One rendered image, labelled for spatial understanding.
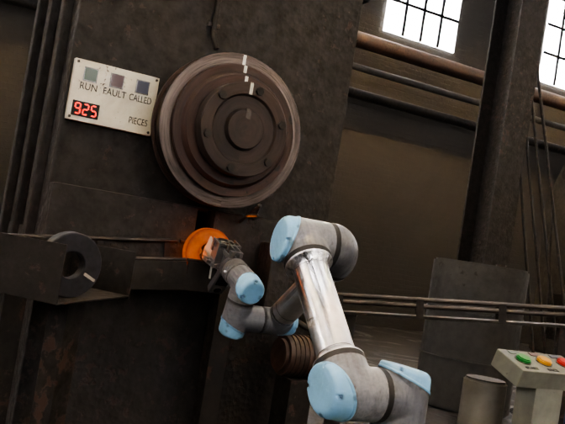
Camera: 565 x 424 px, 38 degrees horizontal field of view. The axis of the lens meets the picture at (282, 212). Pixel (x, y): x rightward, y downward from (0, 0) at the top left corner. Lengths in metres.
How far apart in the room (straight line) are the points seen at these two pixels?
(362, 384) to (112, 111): 1.21
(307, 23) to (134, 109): 0.69
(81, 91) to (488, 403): 1.45
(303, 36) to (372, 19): 7.50
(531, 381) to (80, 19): 1.61
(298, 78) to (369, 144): 7.35
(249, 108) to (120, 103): 0.39
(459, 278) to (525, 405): 2.73
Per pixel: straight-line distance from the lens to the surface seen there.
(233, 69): 2.50
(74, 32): 2.55
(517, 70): 6.74
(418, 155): 10.55
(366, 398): 1.72
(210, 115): 2.38
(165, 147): 2.42
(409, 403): 1.78
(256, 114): 2.44
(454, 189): 10.92
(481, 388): 2.34
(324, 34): 2.87
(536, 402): 2.27
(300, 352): 2.48
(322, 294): 1.84
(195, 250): 2.49
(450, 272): 4.99
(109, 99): 2.51
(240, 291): 2.20
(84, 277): 2.00
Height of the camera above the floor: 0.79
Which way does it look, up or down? 2 degrees up
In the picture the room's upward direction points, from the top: 9 degrees clockwise
